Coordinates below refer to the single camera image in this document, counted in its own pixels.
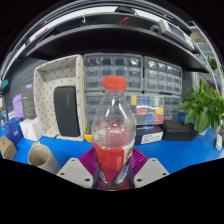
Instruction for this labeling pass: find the white power adapter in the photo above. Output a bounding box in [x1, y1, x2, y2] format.
[214, 133, 224, 153]

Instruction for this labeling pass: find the grey ceramic cup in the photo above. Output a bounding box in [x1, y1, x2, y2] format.
[27, 141, 63, 175]

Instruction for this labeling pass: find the small white box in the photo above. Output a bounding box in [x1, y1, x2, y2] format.
[19, 117, 44, 142]

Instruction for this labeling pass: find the white dotted storage tray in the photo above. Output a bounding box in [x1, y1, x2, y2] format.
[33, 54, 86, 142]

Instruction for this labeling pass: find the teal tool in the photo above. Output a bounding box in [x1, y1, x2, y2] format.
[1, 78, 10, 91]

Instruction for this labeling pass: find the yellow multimeter with red leads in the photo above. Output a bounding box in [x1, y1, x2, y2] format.
[83, 124, 95, 144]

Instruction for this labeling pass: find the blue box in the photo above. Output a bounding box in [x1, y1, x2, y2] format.
[1, 116, 24, 145]

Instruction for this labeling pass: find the brown cardboard box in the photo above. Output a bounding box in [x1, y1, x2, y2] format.
[0, 134, 18, 161]

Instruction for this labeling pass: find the black rectangular speaker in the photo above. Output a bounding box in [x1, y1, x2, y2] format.
[53, 85, 82, 138]

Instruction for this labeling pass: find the clear organiser with coloured parts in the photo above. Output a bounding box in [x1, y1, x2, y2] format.
[125, 94, 165, 126]

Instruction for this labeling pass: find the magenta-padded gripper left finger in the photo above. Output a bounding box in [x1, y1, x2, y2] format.
[56, 148, 100, 190]

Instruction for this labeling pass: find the dark box with white label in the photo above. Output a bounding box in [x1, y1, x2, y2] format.
[134, 124, 164, 146]

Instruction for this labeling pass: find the purple plastic bag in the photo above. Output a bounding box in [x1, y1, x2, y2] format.
[12, 93, 24, 119]

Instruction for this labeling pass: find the green leafy potted plant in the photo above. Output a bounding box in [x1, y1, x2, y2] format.
[178, 77, 224, 136]

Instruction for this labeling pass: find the black wall shelf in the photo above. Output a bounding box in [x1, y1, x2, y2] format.
[25, 13, 211, 74]

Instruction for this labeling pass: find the red-capped clear drink bottle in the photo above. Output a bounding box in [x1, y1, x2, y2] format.
[91, 75, 137, 191]

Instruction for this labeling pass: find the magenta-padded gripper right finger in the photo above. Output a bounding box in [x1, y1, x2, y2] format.
[128, 148, 170, 190]

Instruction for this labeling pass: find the dark grey carton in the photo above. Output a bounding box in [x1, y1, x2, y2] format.
[20, 84, 38, 120]

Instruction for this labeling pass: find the black zip case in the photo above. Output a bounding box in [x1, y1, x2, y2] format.
[162, 119, 198, 142]

